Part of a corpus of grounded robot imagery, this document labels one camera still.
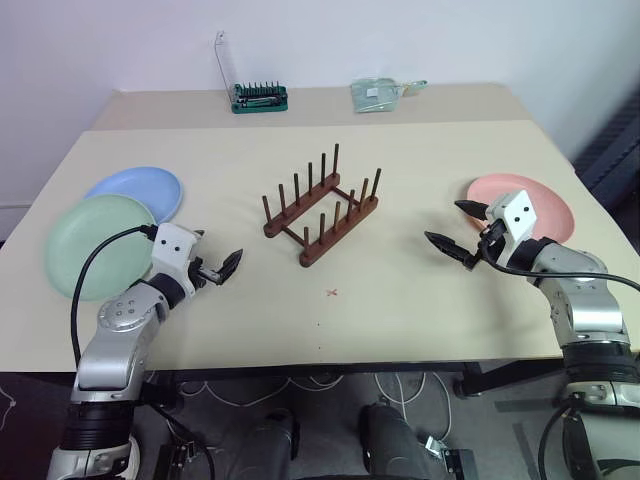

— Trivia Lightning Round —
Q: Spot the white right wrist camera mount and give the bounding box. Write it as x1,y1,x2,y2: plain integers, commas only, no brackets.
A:
483,189,540,247

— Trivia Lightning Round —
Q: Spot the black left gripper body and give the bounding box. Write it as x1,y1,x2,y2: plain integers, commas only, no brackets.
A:
187,255,225,291

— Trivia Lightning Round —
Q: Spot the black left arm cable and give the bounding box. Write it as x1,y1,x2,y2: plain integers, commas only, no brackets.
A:
70,224,160,369

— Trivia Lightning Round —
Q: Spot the blue plate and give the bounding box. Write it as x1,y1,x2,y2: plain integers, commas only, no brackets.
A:
83,166,185,226

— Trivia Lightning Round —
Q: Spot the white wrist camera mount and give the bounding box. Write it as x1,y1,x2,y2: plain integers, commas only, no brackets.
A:
148,223,202,296
483,189,540,247

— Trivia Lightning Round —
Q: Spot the white floor cable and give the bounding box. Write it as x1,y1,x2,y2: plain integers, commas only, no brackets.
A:
177,372,347,407
373,370,454,437

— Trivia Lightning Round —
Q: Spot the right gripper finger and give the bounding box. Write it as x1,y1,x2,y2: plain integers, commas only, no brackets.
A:
453,199,490,222
423,230,477,271

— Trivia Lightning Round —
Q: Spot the green plastic packet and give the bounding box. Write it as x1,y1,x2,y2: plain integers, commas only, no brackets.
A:
349,77,403,115

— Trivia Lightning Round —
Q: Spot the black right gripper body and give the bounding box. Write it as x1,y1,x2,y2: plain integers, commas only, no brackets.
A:
466,219,512,267

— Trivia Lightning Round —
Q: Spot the green plate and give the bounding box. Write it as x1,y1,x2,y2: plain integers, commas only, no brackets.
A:
43,194,158,303

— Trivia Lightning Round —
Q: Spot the red plate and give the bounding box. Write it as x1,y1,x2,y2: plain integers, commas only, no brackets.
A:
466,172,575,246

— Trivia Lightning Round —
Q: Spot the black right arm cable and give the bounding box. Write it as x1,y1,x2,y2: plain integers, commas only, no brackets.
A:
477,222,640,292

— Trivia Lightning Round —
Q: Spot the black floor bracket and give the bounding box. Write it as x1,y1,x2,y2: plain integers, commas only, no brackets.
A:
423,434,477,480
153,438,214,480

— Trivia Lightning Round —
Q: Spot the black ribbed object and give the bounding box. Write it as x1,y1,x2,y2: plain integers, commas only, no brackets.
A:
571,92,640,214

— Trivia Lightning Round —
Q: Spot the wooden dish rack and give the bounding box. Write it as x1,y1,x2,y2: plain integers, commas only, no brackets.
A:
262,142,384,268

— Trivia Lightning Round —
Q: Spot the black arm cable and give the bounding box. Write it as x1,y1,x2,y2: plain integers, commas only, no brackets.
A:
70,224,160,369
477,222,640,292

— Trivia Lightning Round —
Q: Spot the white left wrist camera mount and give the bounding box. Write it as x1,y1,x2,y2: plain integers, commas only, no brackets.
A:
148,223,202,296

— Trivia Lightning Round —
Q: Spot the dark rounded shape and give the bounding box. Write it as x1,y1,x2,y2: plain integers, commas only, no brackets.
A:
357,398,437,480
233,408,302,480

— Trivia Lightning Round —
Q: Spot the black table frame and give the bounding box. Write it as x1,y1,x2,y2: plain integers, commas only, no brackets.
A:
144,355,569,400

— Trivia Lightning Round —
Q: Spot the thin black cable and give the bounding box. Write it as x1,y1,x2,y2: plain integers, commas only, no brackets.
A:
540,394,584,480
144,399,217,480

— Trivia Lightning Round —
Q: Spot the green screwdriver bit box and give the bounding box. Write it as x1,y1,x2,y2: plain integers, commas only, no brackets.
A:
214,30,292,115

